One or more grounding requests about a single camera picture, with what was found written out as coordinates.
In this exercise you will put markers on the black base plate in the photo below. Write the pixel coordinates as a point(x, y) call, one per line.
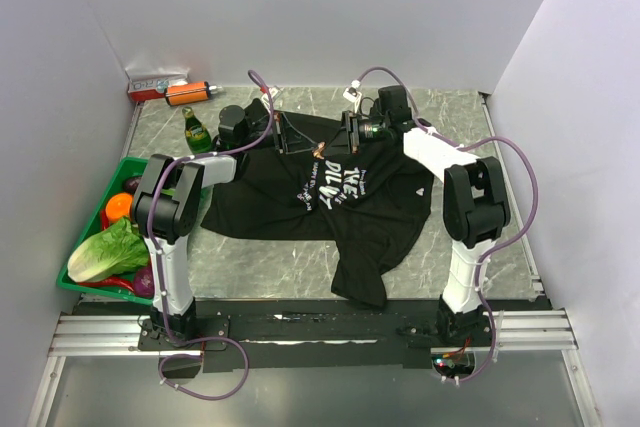
point(231, 334)

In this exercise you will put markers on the orange fruit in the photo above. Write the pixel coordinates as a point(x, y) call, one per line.
point(118, 206)

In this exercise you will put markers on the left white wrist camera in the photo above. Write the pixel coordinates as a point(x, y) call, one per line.
point(273, 94)

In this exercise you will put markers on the red white cardboard box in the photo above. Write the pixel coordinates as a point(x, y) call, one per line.
point(146, 87)

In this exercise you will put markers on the dark purple eggplant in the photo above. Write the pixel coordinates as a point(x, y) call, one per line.
point(130, 185)

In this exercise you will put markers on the red chili pepper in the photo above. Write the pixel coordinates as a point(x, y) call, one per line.
point(113, 281)

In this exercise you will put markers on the orange cylinder tool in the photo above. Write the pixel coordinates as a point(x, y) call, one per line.
point(177, 95)

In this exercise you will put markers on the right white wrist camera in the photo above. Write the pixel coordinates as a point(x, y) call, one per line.
point(353, 95)

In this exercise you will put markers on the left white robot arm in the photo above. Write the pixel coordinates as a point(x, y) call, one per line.
point(233, 140)

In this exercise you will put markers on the green glass bottle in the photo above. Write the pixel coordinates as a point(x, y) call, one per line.
point(196, 134)

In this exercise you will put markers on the lettuce head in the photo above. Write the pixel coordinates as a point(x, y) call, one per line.
point(117, 250)

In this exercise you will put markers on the aluminium rail frame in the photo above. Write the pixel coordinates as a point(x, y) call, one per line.
point(121, 335)

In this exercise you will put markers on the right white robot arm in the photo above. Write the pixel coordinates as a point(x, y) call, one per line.
point(475, 203)

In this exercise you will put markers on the small sparkly brooch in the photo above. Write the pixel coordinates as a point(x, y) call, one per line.
point(319, 150)

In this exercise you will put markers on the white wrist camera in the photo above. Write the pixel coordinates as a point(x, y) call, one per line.
point(273, 94)
point(353, 95)

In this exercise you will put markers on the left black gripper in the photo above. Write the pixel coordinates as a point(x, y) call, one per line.
point(292, 141)

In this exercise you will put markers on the black printed t-shirt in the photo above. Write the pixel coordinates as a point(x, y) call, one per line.
point(373, 205)

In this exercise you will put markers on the purple red onion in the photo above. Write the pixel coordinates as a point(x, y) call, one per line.
point(143, 282)

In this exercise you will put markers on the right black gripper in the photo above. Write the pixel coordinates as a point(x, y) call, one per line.
point(347, 140)

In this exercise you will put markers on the green plastic tray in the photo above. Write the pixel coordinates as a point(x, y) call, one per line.
point(154, 230)

